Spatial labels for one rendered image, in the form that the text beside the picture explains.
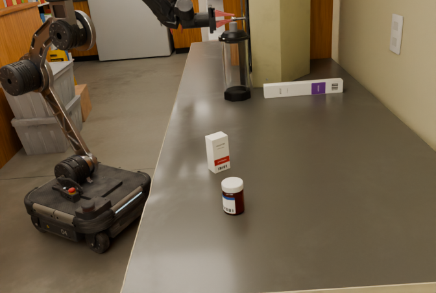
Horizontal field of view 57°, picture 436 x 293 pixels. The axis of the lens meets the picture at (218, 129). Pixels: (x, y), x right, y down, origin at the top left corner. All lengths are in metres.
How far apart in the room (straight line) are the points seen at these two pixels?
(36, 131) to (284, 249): 3.07
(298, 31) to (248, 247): 1.07
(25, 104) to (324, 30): 2.46
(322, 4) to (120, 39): 5.03
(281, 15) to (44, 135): 2.54
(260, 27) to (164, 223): 0.92
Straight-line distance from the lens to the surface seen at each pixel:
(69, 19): 2.10
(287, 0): 1.57
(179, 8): 1.56
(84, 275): 2.28
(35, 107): 3.57
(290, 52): 1.62
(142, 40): 6.62
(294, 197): 0.89
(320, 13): 1.96
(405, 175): 1.00
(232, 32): 1.43
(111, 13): 6.65
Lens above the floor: 1.43
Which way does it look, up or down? 23 degrees down
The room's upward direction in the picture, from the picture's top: 5 degrees counter-clockwise
